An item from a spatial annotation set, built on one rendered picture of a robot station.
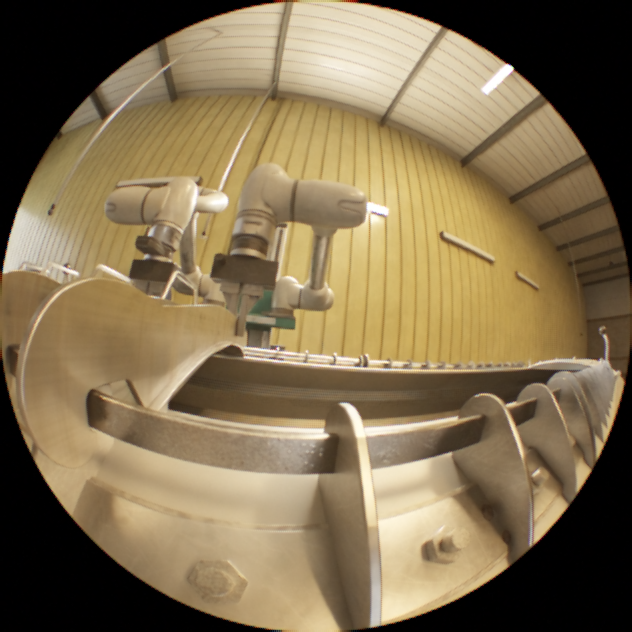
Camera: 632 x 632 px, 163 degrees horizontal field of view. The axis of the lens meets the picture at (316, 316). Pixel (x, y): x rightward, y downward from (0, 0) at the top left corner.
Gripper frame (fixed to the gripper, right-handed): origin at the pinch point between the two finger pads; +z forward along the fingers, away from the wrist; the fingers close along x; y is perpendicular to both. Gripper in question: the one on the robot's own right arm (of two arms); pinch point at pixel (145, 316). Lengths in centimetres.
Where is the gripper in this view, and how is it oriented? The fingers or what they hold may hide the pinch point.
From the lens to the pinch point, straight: 58.2
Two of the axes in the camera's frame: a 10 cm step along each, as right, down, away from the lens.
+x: -9.7, -1.3, -2.0
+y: -2.1, 1.0, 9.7
